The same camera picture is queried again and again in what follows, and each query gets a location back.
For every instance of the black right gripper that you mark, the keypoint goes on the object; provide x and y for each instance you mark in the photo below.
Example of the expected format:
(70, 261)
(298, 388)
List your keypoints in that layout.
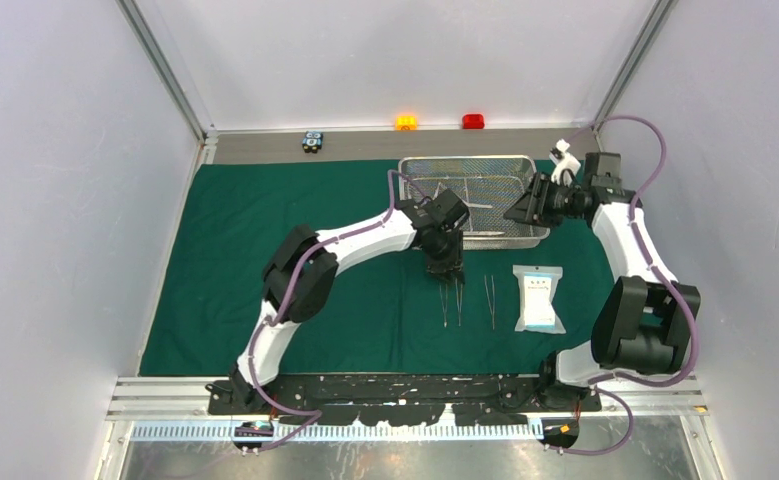
(528, 209)

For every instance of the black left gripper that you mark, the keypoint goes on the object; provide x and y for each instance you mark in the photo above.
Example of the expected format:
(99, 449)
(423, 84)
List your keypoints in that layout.
(442, 269)

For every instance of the metal mesh instrument tray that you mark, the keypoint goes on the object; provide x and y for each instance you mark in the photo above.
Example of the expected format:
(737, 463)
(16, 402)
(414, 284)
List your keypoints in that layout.
(488, 184)

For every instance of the white sterile packet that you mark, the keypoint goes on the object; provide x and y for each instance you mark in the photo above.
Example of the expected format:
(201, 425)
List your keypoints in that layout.
(537, 288)

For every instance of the steel surgical forceps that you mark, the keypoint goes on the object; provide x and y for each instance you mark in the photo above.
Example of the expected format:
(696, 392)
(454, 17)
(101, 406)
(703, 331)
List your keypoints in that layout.
(444, 296)

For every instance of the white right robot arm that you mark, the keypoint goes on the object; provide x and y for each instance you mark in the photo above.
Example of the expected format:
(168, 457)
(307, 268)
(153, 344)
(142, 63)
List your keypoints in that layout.
(646, 329)

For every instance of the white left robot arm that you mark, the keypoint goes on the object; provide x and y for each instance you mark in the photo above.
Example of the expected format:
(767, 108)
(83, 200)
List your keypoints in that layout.
(298, 279)

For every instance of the steel needle holder clamp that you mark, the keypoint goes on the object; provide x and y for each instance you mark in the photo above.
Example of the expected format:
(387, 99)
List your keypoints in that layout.
(484, 235)

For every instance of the red toy block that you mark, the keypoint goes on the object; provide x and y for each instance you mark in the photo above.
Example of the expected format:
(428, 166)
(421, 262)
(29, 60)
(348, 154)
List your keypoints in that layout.
(473, 121)

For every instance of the yellow toy block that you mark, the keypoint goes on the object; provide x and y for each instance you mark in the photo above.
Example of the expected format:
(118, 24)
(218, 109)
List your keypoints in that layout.
(406, 123)

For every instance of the blue owl toy block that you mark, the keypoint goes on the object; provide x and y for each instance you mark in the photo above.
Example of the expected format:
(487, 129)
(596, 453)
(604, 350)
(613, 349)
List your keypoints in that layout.
(312, 141)

